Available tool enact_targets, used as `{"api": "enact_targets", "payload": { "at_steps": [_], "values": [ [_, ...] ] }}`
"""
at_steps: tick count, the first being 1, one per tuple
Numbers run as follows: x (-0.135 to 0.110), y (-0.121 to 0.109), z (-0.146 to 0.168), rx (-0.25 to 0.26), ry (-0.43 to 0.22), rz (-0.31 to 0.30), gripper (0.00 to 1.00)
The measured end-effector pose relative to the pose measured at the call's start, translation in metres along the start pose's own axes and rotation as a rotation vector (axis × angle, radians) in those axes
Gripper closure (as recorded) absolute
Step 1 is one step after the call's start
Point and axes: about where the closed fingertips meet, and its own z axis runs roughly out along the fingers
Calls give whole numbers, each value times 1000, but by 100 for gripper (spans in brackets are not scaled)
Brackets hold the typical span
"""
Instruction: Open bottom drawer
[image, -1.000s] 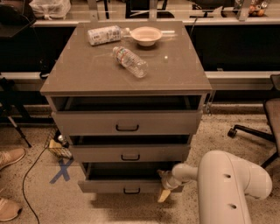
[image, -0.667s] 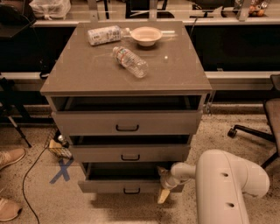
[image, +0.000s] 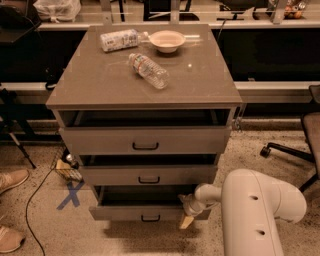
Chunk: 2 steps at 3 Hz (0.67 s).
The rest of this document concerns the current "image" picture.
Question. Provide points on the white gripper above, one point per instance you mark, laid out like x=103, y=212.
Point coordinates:
x=190, y=207

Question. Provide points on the grey bottom drawer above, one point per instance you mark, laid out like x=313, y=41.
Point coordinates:
x=149, y=203

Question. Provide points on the grey drawer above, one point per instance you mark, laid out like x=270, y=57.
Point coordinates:
x=121, y=132
x=149, y=203
x=149, y=169

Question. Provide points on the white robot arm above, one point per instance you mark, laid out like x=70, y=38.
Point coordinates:
x=251, y=203

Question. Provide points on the grey middle drawer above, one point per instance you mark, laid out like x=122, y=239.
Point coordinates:
x=149, y=169

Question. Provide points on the grey three-drawer cabinet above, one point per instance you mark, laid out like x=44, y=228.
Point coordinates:
x=95, y=80

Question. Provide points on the grey top drawer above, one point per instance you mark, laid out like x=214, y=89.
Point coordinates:
x=121, y=132

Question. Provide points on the clear plastic water bottle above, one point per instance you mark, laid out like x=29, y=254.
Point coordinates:
x=153, y=73

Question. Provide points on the white paper bowl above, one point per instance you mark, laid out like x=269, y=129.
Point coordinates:
x=167, y=41

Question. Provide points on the lower beige shoe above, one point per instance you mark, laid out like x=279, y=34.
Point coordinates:
x=10, y=239

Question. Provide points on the beige shoe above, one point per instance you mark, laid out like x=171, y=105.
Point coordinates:
x=10, y=239
x=9, y=180

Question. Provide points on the upper beige shoe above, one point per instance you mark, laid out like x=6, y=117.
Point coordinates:
x=9, y=180

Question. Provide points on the white-labelled plastic bottle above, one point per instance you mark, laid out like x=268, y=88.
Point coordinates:
x=123, y=39

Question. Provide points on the black tripod stand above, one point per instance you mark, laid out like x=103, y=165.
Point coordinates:
x=7, y=125

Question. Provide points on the fruit bowl on shelf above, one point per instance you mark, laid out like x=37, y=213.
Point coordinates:
x=294, y=9

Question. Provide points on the white plastic bag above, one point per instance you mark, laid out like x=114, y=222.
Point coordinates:
x=57, y=11

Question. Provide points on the wire basket with items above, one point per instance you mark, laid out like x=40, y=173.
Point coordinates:
x=65, y=165

